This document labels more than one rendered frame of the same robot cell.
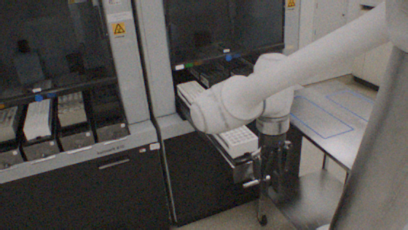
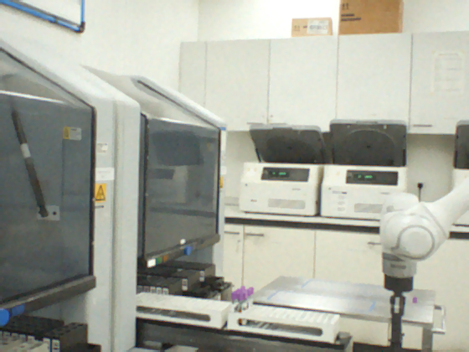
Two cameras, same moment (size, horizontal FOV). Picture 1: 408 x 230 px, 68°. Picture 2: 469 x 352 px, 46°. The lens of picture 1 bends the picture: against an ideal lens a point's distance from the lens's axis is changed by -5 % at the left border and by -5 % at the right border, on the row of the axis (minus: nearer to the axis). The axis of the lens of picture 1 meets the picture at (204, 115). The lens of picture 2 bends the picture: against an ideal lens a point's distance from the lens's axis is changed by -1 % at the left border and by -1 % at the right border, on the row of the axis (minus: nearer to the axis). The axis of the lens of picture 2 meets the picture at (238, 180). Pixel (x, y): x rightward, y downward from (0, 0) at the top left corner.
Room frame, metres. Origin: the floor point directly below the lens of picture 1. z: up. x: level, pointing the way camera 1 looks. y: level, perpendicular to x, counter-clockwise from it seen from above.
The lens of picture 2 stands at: (0.18, 1.20, 1.29)
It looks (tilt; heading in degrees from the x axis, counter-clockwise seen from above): 2 degrees down; 309
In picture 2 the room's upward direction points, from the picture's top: 2 degrees clockwise
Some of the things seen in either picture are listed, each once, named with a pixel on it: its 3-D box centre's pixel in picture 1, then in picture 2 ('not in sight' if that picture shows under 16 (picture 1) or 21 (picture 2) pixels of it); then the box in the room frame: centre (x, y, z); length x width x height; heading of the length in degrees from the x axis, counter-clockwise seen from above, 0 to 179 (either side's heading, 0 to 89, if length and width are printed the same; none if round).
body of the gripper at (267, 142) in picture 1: (272, 142); (398, 292); (0.75, -0.19, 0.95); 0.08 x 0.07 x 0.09; 110
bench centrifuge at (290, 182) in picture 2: not in sight; (287, 168); (2.51, -2.31, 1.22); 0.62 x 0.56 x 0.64; 108
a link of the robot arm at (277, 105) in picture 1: (269, 84); (401, 223); (0.74, -0.17, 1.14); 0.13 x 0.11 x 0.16; 121
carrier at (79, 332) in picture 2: (106, 108); (70, 342); (1.28, 0.44, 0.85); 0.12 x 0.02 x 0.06; 110
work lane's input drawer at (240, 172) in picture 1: (213, 127); (236, 337); (1.16, -0.04, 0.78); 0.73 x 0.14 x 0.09; 20
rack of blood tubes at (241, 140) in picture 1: (226, 130); (283, 323); (1.03, -0.08, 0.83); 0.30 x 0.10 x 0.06; 20
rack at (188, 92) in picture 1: (197, 99); (179, 311); (1.33, 0.03, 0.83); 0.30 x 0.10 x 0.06; 20
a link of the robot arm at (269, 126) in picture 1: (272, 119); (399, 264); (0.75, -0.19, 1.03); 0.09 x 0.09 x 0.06
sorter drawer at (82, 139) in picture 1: (74, 109); not in sight; (1.45, 0.66, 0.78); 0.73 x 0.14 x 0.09; 20
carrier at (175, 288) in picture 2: (218, 82); (172, 292); (1.47, -0.09, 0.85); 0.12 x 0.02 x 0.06; 111
